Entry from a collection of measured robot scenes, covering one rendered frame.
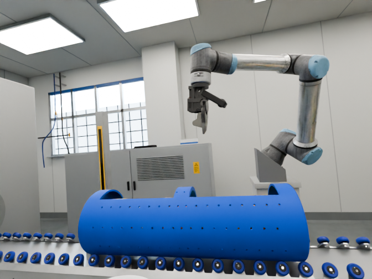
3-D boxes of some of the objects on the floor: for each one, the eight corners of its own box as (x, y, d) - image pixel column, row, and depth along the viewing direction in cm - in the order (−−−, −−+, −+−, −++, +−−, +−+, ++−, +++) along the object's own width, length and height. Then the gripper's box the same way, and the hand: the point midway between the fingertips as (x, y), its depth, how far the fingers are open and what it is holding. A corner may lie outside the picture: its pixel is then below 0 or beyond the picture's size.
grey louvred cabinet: (93, 236, 325) (88, 152, 331) (219, 240, 279) (211, 143, 285) (67, 254, 272) (62, 154, 278) (217, 262, 226) (207, 143, 232)
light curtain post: (114, 363, 127) (100, 113, 134) (123, 365, 125) (108, 112, 132) (109, 374, 121) (94, 112, 128) (118, 376, 119) (102, 110, 126)
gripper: (191, 88, 88) (191, 134, 88) (186, 83, 79) (186, 134, 79) (210, 87, 86) (210, 134, 86) (206, 82, 77) (206, 134, 77)
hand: (205, 131), depth 82 cm, fingers closed
